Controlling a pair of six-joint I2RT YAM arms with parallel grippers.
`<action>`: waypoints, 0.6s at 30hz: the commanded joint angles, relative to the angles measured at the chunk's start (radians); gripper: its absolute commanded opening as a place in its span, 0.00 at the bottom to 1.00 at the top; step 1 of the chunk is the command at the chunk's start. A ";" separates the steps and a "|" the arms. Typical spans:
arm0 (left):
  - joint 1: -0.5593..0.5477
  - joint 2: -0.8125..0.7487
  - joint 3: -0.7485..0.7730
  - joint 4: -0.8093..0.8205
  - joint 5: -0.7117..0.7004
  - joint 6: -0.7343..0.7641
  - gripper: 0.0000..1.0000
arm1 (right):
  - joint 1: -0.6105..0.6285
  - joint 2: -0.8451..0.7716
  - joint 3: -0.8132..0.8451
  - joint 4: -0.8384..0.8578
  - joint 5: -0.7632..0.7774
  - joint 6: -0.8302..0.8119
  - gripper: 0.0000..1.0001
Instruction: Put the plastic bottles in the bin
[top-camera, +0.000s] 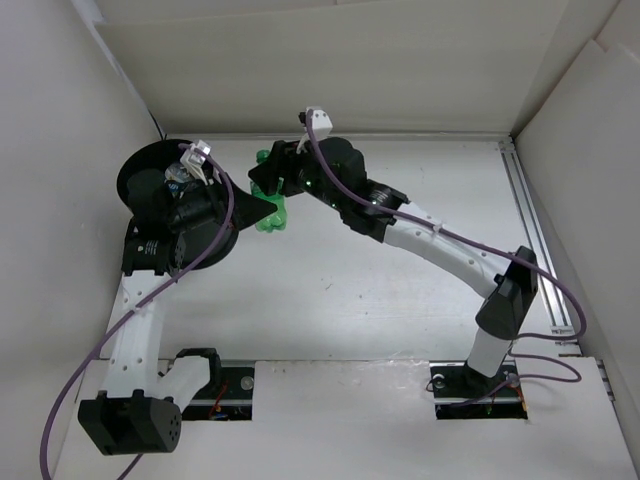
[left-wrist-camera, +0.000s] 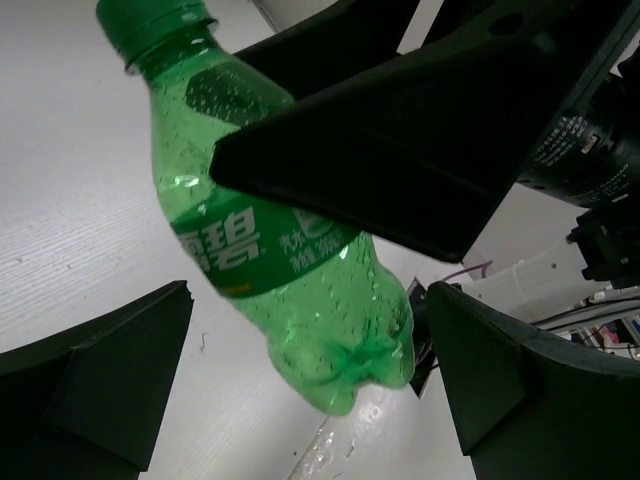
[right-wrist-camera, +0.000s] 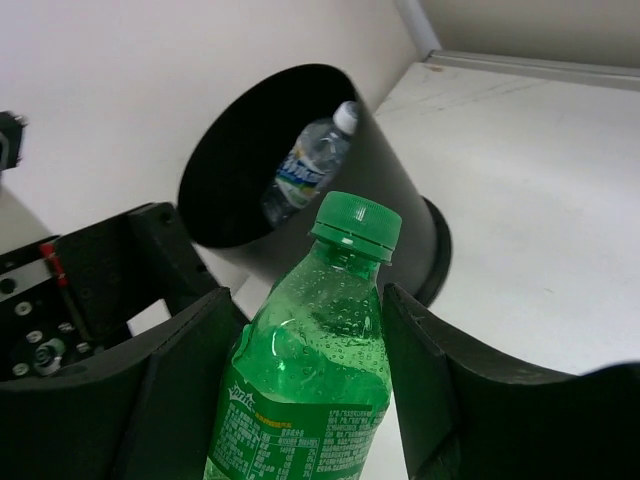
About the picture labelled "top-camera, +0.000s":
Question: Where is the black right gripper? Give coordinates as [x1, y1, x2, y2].
[248, 136, 347, 213]

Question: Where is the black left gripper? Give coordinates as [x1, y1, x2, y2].
[166, 169, 277, 233]

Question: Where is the green plastic soda bottle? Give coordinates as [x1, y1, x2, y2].
[249, 177, 288, 233]

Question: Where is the clear bottle blue green label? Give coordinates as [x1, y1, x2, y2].
[165, 162, 194, 197]

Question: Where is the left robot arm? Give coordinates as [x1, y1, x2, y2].
[78, 169, 277, 456]

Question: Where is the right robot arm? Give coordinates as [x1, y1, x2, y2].
[248, 137, 538, 398]

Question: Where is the black plastic bin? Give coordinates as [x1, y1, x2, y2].
[116, 139, 239, 274]

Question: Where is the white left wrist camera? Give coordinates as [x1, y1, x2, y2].
[178, 140, 211, 184]

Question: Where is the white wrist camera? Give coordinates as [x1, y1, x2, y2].
[297, 107, 333, 150]
[178, 140, 211, 184]

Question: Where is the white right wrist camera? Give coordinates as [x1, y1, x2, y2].
[297, 107, 333, 150]

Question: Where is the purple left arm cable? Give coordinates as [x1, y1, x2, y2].
[38, 142, 236, 480]

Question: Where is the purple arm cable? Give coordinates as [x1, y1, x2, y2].
[38, 142, 236, 480]
[304, 119, 587, 409]

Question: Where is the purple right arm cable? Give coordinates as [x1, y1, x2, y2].
[304, 119, 587, 409]

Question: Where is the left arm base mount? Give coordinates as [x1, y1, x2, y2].
[182, 363, 255, 422]

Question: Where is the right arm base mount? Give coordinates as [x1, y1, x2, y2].
[425, 361, 528, 420]

